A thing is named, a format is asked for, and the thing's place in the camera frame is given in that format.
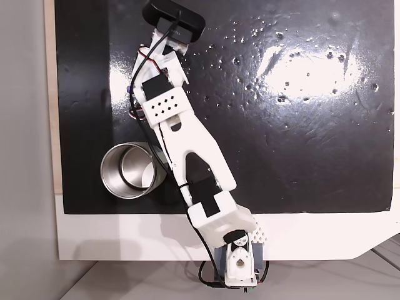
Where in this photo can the beige wooden board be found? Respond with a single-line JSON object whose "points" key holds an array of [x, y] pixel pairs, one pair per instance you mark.
{"points": [[51, 93]]}

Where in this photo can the purple pen grip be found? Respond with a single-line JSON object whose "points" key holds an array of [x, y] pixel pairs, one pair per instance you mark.
{"points": [[128, 90]]}

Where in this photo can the black oval camera box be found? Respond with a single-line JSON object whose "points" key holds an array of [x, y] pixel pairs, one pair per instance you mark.
{"points": [[175, 15]]}

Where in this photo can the black glossy table mat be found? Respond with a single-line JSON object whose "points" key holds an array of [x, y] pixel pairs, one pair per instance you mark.
{"points": [[281, 125]]}

